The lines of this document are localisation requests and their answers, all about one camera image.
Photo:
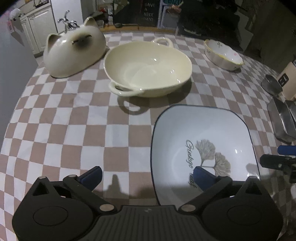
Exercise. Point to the silver faucet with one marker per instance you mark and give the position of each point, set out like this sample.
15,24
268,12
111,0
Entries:
69,25

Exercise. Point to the cat shaped ceramic dish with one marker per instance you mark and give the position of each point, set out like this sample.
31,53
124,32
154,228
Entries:
68,53

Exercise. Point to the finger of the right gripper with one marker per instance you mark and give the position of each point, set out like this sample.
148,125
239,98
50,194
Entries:
284,161

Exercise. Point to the beige electric kettle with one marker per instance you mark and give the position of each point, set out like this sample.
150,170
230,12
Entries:
287,80

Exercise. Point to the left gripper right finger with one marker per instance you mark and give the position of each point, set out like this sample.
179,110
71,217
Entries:
213,189

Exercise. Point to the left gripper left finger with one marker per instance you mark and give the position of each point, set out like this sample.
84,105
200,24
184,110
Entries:
82,187

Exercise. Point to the checkered tablecloth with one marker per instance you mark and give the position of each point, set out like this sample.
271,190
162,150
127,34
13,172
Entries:
65,126

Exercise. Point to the black have a nice day sign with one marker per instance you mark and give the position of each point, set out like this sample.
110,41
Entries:
149,12

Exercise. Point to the large rectangular steel tray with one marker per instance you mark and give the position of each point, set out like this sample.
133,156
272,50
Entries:
281,120

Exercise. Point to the round steel bowl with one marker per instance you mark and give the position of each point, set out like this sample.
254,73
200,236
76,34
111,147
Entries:
271,86

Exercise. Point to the white storage crate with sign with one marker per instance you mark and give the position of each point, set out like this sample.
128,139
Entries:
168,16

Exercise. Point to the white square ginkgo plate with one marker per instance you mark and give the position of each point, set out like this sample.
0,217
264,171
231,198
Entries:
190,136

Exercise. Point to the floral scalloped ceramic bowl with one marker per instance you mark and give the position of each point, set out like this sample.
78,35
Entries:
222,55

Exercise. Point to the cream two-handled bowl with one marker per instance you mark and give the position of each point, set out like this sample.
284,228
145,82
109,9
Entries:
147,69

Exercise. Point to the white kitchen cabinets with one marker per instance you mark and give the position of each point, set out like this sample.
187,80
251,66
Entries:
37,25

